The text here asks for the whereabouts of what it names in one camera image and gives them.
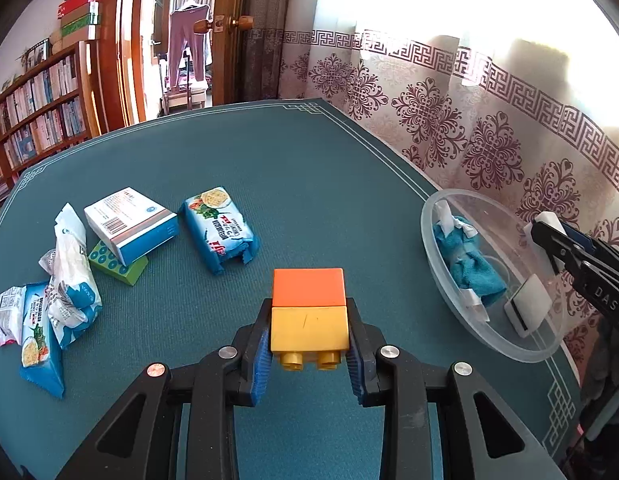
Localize patterned sheer curtain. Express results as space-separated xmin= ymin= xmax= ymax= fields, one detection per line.
xmin=279 ymin=25 xmax=619 ymax=376

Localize wooden stool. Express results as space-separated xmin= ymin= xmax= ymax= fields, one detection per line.
xmin=162 ymin=85 xmax=207 ymax=113

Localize wooden door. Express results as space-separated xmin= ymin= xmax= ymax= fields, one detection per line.
xmin=212 ymin=0 xmax=255 ymax=107

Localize green patterned block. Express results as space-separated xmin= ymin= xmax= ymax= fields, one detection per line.
xmin=88 ymin=240 xmax=149 ymax=287

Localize rows of books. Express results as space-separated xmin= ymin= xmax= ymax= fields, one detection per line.
xmin=0 ymin=55 xmax=87 ymax=198

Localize crumpled white blue packet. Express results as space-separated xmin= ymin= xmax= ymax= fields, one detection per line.
xmin=38 ymin=203 xmax=103 ymax=351

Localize brown curtain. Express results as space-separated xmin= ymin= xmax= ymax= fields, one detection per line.
xmin=239 ymin=0 xmax=320 ymax=106

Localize white and blue box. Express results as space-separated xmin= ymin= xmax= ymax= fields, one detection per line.
xmin=84 ymin=187 xmax=179 ymax=267

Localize teal table mat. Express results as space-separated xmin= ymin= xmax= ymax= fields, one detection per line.
xmin=0 ymin=99 xmax=585 ymax=480

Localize hanging mauve pants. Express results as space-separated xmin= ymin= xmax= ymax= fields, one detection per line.
xmin=166 ymin=4 xmax=210 ymax=92

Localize blue cloth bundle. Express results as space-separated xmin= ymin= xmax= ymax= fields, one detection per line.
xmin=433 ymin=201 xmax=507 ymax=308

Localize clear plastic bowl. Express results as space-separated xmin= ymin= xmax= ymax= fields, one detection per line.
xmin=421 ymin=188 xmax=570 ymax=364

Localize white rectangular block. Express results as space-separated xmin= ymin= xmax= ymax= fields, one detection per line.
xmin=522 ymin=211 xmax=573 ymax=251
xmin=504 ymin=276 xmax=551 ymax=337

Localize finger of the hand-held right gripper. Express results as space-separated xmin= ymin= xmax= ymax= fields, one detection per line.
xmin=559 ymin=222 xmax=619 ymax=286
xmin=532 ymin=219 xmax=597 ymax=277

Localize wooden bookshelf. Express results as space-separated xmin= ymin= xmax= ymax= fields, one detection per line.
xmin=0 ymin=40 xmax=102 ymax=206

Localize white packet with red edges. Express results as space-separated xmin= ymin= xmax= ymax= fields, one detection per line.
xmin=0 ymin=285 xmax=27 ymax=347

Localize orange and yellow toy block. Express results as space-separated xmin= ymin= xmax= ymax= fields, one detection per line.
xmin=270 ymin=268 xmax=351 ymax=372

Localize blue noodle packet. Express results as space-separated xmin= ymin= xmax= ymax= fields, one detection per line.
xmin=182 ymin=187 xmax=261 ymax=275
xmin=19 ymin=282 xmax=66 ymax=400

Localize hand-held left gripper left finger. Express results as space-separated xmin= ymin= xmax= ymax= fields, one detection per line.
xmin=54 ymin=299 xmax=275 ymax=480

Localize wooden door frame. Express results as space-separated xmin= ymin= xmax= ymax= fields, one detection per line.
xmin=100 ymin=0 xmax=175 ymax=133

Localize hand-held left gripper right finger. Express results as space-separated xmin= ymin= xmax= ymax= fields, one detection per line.
xmin=345 ymin=299 xmax=565 ymax=480

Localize green box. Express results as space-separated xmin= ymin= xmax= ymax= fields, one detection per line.
xmin=60 ymin=14 xmax=101 ymax=37

